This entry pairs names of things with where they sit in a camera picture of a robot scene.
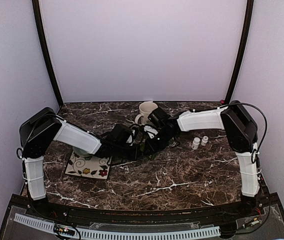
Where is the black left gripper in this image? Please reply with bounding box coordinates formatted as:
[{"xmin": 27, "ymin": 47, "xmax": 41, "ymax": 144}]
[{"xmin": 113, "ymin": 143, "xmax": 141, "ymax": 160}]

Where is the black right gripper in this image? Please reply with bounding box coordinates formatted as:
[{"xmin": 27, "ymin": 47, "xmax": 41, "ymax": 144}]
[{"xmin": 144, "ymin": 129, "xmax": 175, "ymax": 156}]

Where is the white pill bottle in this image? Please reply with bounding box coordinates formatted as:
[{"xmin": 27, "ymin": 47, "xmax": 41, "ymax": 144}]
[
  {"xmin": 201, "ymin": 135, "xmax": 209, "ymax": 146},
  {"xmin": 191, "ymin": 137, "xmax": 201, "ymax": 150}
]

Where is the green weekly pill organizer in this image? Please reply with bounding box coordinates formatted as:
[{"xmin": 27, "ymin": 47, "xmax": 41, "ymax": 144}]
[{"xmin": 145, "ymin": 153, "xmax": 157, "ymax": 161}]

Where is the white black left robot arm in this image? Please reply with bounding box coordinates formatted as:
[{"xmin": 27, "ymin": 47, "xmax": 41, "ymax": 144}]
[{"xmin": 16, "ymin": 107, "xmax": 140, "ymax": 218}]

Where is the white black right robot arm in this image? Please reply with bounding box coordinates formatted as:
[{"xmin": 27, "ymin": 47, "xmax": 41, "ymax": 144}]
[{"xmin": 142, "ymin": 100, "xmax": 263, "ymax": 217}]

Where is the square floral plate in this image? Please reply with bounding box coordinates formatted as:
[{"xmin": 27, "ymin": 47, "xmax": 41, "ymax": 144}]
[{"xmin": 64, "ymin": 151, "xmax": 112, "ymax": 180}]

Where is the white mug with coral pattern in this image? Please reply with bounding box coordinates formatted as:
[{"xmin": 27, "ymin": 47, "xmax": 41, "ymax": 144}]
[{"xmin": 134, "ymin": 101, "xmax": 158, "ymax": 125}]

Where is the plain celadon green bowl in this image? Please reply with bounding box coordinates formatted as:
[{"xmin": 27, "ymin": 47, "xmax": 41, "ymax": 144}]
[{"xmin": 72, "ymin": 147, "xmax": 91, "ymax": 158}]

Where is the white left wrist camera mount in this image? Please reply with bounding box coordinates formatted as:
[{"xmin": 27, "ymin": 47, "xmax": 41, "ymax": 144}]
[{"xmin": 126, "ymin": 134, "xmax": 136, "ymax": 146}]

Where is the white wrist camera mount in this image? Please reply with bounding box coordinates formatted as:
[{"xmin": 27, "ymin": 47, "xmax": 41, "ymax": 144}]
[
  {"xmin": 126, "ymin": 134, "xmax": 136, "ymax": 146},
  {"xmin": 143, "ymin": 125, "xmax": 158, "ymax": 139}
]

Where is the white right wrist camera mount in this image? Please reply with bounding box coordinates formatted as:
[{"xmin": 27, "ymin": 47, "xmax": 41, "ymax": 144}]
[{"xmin": 143, "ymin": 125, "xmax": 158, "ymax": 139}]

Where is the black front table rail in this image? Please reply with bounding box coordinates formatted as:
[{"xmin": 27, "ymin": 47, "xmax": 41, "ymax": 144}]
[{"xmin": 6, "ymin": 193, "xmax": 280, "ymax": 230}]

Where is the white slotted cable duct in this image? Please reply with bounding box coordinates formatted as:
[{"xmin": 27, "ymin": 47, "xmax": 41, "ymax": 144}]
[{"xmin": 13, "ymin": 213, "xmax": 221, "ymax": 240}]

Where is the black frame post right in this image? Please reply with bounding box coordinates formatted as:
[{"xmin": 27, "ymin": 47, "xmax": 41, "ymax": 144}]
[{"xmin": 224, "ymin": 0, "xmax": 255, "ymax": 104}]

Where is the black frame post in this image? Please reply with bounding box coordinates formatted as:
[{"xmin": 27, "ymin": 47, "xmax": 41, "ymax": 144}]
[
  {"xmin": 31, "ymin": 0, "xmax": 64, "ymax": 108},
  {"xmin": 224, "ymin": 0, "xmax": 255, "ymax": 104}
]

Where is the black frame post left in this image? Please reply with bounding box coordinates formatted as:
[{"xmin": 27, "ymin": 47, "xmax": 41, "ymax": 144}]
[{"xmin": 31, "ymin": 0, "xmax": 64, "ymax": 108}]

